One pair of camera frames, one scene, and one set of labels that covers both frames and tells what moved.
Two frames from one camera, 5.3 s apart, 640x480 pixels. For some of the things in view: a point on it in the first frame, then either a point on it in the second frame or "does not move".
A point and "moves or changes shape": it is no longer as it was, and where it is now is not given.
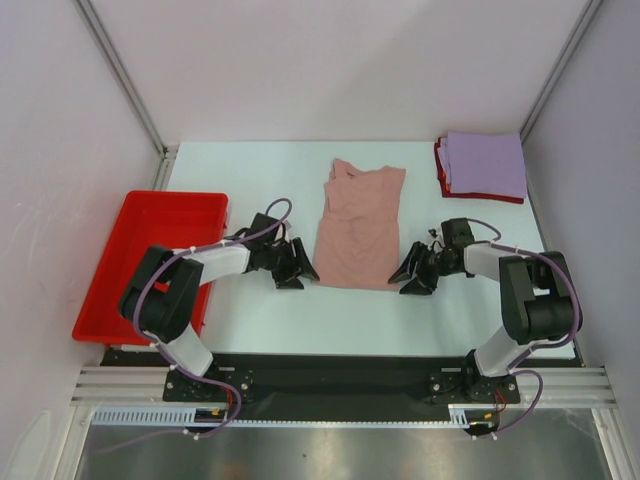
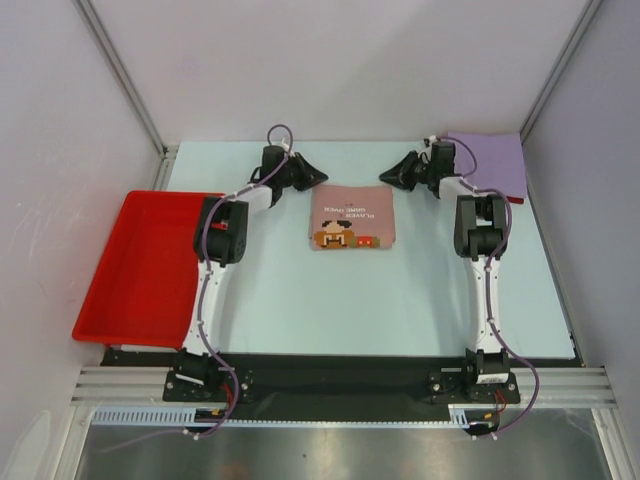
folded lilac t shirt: (484, 164) does not move
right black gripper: (427, 265) -> (414, 171)
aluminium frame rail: (564, 387) does not move
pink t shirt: (357, 244) moves or changes shape
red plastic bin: (148, 218) does not move
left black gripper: (302, 260) -> (309, 176)
